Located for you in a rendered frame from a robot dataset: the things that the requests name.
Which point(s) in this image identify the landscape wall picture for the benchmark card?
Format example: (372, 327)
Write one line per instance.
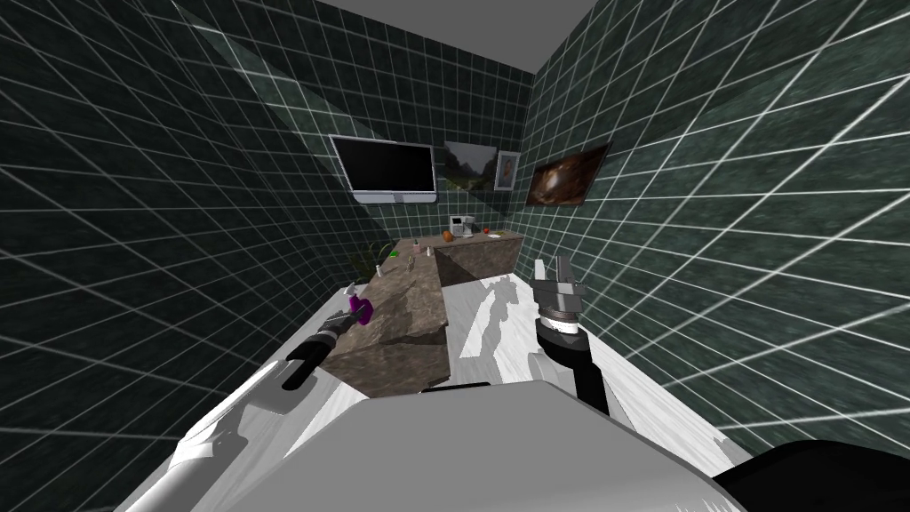
(469, 166)

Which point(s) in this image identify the brown abstract wall picture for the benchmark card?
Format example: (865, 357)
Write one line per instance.
(566, 178)

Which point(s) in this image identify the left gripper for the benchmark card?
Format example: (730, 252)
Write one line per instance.
(346, 320)

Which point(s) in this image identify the green potted plant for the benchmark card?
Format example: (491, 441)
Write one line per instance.
(373, 257)

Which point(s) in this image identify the purple bottle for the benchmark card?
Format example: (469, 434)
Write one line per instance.
(362, 311)

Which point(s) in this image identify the white coffee machine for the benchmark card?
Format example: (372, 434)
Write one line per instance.
(463, 226)

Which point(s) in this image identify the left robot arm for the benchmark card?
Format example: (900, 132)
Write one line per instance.
(234, 427)

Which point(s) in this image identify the brown stone counter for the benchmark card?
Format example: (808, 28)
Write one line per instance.
(405, 320)

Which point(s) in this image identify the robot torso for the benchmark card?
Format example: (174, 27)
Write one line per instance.
(483, 455)

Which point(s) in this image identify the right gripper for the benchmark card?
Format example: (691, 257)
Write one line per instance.
(558, 299)

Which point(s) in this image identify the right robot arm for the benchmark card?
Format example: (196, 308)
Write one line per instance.
(579, 363)

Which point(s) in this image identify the framed portrait wall picture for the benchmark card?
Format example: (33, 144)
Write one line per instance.
(507, 171)

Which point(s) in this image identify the black flat screen television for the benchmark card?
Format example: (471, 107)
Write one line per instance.
(385, 167)

